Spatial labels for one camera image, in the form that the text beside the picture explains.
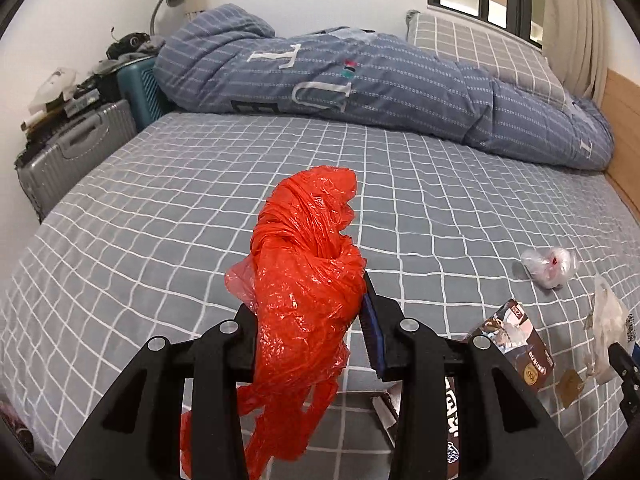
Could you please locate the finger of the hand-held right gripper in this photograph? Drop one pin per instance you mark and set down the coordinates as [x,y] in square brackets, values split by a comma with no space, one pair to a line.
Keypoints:
[627,380]

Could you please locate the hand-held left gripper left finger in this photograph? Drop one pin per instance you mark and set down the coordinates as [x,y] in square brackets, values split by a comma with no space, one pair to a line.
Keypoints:
[245,345]

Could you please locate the teal hard suitcase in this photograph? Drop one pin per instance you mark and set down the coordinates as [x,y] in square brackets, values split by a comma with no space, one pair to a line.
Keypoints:
[140,90]

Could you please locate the wooden bed headboard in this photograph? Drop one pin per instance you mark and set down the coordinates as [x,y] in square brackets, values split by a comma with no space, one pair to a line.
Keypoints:
[622,135]

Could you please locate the white plastic item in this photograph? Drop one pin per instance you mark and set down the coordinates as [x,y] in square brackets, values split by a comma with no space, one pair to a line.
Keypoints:
[52,87]

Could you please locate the crumpled clear plastic ball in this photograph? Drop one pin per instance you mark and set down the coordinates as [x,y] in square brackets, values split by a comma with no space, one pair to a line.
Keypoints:
[547,266]

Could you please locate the grey hard suitcase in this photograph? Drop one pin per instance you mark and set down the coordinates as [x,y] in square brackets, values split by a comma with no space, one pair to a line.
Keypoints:
[75,150]

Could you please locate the grey checked bed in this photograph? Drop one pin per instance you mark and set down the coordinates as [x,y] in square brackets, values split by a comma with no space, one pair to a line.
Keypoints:
[150,240]

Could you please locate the clear plastic wrapper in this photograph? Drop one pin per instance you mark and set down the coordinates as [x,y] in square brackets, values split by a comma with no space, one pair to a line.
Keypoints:
[607,325]

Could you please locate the blue striped quilt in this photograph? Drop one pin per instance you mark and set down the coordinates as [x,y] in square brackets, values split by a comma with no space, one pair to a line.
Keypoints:
[350,70]

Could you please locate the brown printed carton box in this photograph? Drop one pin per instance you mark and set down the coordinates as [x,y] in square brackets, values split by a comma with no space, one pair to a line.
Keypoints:
[520,345]

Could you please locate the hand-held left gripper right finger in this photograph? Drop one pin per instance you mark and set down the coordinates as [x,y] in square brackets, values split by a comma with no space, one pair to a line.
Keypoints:
[372,332]

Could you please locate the grey checked pillow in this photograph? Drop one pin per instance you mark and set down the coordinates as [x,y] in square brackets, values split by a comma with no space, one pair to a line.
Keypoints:
[485,55]

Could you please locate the small gold packet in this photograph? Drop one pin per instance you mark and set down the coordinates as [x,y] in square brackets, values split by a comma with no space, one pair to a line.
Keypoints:
[570,388]

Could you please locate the black bag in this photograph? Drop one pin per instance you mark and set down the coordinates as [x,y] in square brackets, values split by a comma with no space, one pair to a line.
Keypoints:
[132,45]

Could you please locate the beige curtain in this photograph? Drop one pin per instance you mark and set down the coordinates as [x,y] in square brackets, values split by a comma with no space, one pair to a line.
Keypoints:
[575,25]

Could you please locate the red plastic bag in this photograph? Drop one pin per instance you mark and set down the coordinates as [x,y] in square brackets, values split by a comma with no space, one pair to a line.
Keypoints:
[300,285]

